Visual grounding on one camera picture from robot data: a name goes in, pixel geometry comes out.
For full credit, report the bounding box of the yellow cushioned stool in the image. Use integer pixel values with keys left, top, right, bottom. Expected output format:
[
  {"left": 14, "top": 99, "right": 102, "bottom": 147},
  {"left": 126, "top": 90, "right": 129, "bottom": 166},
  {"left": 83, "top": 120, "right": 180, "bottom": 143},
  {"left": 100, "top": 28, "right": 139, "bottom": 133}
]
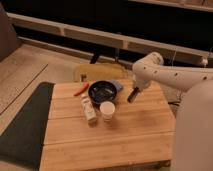
[{"left": 73, "top": 63, "right": 128, "bottom": 82}]

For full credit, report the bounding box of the red chili pepper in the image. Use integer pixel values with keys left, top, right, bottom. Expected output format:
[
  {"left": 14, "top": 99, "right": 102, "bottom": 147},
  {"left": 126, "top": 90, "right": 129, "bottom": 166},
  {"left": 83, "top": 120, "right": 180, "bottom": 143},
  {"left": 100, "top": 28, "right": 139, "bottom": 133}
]
[{"left": 74, "top": 82, "right": 89, "bottom": 96}]

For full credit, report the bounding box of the blue cloth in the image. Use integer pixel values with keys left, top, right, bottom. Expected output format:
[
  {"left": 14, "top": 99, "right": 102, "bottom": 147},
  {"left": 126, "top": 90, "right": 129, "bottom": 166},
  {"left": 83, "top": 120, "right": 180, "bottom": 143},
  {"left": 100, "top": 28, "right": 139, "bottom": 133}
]
[{"left": 110, "top": 80, "right": 123, "bottom": 92}]

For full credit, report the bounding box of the black frying pan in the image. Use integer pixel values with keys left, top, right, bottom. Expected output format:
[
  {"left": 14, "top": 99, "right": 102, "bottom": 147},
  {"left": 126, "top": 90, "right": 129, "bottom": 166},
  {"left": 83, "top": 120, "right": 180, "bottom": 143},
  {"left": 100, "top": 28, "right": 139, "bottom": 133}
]
[{"left": 88, "top": 81, "right": 117, "bottom": 104}]

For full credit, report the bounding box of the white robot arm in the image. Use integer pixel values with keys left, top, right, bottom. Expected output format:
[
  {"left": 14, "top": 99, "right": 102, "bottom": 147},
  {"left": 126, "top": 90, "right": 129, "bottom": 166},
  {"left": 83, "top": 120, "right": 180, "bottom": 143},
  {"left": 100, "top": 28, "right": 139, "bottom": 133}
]
[{"left": 132, "top": 52, "right": 213, "bottom": 171}]

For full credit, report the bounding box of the black eraser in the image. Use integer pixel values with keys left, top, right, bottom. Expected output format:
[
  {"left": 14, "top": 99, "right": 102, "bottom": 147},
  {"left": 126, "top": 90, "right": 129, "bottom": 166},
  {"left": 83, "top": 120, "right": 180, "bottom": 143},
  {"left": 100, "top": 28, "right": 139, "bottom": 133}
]
[{"left": 127, "top": 87, "right": 140, "bottom": 103}]

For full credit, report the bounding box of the dark green floor mat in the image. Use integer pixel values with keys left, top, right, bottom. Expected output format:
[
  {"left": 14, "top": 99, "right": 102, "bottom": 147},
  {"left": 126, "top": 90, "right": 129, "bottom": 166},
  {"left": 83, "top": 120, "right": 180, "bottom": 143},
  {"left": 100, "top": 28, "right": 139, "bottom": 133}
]
[{"left": 0, "top": 82, "right": 54, "bottom": 169}]

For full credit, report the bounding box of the wooden shelf rail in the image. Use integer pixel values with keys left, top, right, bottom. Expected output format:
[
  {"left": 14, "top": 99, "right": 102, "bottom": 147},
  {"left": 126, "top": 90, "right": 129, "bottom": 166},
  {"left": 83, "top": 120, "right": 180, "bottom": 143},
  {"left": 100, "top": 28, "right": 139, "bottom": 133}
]
[{"left": 7, "top": 12, "right": 213, "bottom": 62}]

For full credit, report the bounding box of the small white bottle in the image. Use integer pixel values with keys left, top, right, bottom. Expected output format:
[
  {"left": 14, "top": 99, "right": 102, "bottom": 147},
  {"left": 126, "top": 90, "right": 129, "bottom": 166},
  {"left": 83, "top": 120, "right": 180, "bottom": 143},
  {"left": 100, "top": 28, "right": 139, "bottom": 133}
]
[{"left": 81, "top": 94, "right": 97, "bottom": 126}]

